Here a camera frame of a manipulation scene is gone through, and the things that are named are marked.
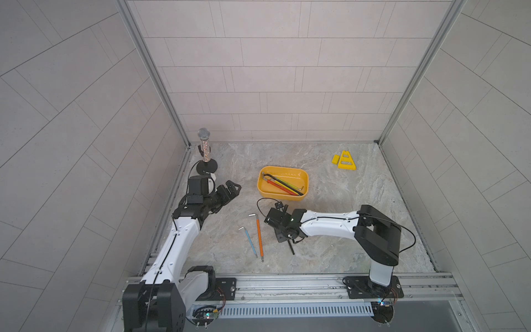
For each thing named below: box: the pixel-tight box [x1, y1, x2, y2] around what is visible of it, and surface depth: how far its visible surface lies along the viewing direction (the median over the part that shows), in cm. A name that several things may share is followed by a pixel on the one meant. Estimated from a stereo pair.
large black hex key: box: [261, 171, 305, 196], surface depth 101 cm
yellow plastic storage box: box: [256, 166, 310, 202], surface depth 100 cm
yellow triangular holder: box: [337, 150, 357, 171], surface depth 110 cm
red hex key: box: [265, 179, 298, 196], surface depth 99 cm
